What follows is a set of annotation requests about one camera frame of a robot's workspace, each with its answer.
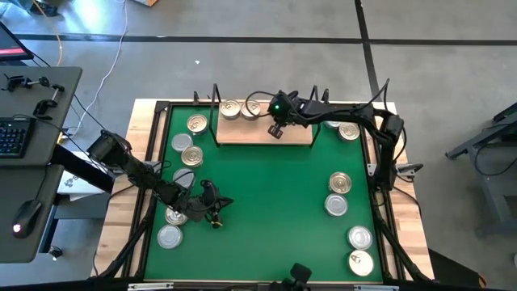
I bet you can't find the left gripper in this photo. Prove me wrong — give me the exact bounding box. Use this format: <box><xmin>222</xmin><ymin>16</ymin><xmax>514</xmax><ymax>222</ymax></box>
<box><xmin>181</xmin><ymin>192</ymin><xmax>235</xmax><ymax>223</ymax></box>

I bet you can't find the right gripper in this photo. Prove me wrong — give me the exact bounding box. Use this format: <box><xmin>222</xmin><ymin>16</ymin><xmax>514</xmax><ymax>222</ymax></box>
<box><xmin>267</xmin><ymin>91</ymin><xmax>311</xmax><ymax>140</ymax></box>

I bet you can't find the blue salmon can gold lid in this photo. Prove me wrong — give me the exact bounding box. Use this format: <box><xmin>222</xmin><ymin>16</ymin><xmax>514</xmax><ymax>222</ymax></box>
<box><xmin>240</xmin><ymin>99</ymin><xmax>263</xmax><ymax>121</ymax></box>
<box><xmin>328</xmin><ymin>171</ymin><xmax>353</xmax><ymax>195</ymax></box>
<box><xmin>186</xmin><ymin>113</ymin><xmax>209</xmax><ymax>136</ymax></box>
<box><xmin>219</xmin><ymin>99</ymin><xmax>242</xmax><ymax>121</ymax></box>
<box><xmin>338</xmin><ymin>120</ymin><xmax>361</xmax><ymax>143</ymax></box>
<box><xmin>164</xmin><ymin>206</ymin><xmax>189</xmax><ymax>226</ymax></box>
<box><xmin>180</xmin><ymin>145</ymin><xmax>204</xmax><ymax>169</ymax></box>
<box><xmin>348</xmin><ymin>250</ymin><xmax>376</xmax><ymax>278</ymax></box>

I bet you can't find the green table mat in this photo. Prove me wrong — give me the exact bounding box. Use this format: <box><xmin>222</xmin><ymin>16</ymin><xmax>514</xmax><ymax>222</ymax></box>
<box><xmin>143</xmin><ymin>103</ymin><xmax>384</xmax><ymax>283</ymax></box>

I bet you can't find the black rounded device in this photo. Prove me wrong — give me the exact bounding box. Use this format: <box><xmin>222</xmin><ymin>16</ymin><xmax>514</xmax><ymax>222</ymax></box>
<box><xmin>278</xmin><ymin>262</ymin><xmax>313</xmax><ymax>291</ymax></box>

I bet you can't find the black desk support beam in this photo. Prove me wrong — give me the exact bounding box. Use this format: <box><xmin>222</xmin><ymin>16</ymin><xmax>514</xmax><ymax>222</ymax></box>
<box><xmin>52</xmin><ymin>143</ymin><xmax>118</xmax><ymax>193</ymax></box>

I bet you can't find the white printed box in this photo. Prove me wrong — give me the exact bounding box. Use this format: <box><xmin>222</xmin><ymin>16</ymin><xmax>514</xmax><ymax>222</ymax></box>
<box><xmin>56</xmin><ymin>151</ymin><xmax>112</xmax><ymax>203</ymax></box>

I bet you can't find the dark grey desk top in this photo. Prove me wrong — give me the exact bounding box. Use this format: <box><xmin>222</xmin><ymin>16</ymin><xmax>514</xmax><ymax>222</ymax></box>
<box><xmin>0</xmin><ymin>65</ymin><xmax>83</xmax><ymax>167</ymax></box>
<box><xmin>0</xmin><ymin>164</ymin><xmax>65</xmax><ymax>264</ymax></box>

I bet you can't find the black computer mouse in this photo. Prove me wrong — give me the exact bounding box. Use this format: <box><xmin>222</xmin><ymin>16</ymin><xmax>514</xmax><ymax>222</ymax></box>
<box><xmin>11</xmin><ymin>199</ymin><xmax>44</xmax><ymax>239</ymax></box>

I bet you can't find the black desk clamp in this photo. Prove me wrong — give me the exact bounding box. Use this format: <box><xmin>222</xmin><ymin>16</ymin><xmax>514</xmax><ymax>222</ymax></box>
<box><xmin>32</xmin><ymin>83</ymin><xmax>65</xmax><ymax>120</ymax></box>
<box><xmin>2</xmin><ymin>74</ymin><xmax>52</xmax><ymax>92</ymax></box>

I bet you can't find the black keyboard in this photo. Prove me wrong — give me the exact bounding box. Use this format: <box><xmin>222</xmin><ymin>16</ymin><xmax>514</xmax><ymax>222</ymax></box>
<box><xmin>0</xmin><ymin>116</ymin><xmax>34</xmax><ymax>158</ymax></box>

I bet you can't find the grey metal stand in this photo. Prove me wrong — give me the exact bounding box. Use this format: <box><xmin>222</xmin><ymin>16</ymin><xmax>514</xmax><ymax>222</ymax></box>
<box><xmin>443</xmin><ymin>103</ymin><xmax>517</xmax><ymax>239</ymax></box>

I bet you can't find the black monitor red glow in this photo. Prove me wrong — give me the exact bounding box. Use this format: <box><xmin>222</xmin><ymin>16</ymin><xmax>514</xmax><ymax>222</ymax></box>
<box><xmin>0</xmin><ymin>19</ymin><xmax>36</xmax><ymax>62</ymax></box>

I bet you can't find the wooden shelf black metal frame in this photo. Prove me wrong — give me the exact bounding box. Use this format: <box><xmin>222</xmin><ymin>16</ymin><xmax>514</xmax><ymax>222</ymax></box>
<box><xmin>208</xmin><ymin>82</ymin><xmax>324</xmax><ymax>149</ymax></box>

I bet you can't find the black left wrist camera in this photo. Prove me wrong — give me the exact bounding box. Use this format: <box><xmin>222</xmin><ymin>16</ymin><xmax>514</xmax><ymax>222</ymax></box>
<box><xmin>200</xmin><ymin>179</ymin><xmax>218</xmax><ymax>200</ymax></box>

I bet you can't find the black metal rig frame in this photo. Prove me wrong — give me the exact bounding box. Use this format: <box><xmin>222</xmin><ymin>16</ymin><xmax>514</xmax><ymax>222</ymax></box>
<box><xmin>90</xmin><ymin>99</ymin><xmax>435</xmax><ymax>291</ymax></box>

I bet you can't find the grey metal clamp bracket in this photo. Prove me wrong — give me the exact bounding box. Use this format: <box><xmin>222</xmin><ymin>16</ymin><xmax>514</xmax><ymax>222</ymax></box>
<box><xmin>397</xmin><ymin>162</ymin><xmax>424</xmax><ymax>178</ymax></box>

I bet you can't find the white floor cable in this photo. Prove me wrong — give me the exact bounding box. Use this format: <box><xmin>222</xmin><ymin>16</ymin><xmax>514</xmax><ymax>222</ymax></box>
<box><xmin>72</xmin><ymin>0</ymin><xmax>129</xmax><ymax>138</ymax></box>

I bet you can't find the orange cable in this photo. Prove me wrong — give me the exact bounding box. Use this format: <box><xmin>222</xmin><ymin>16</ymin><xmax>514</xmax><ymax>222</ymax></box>
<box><xmin>32</xmin><ymin>0</ymin><xmax>64</xmax><ymax>66</ymax></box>

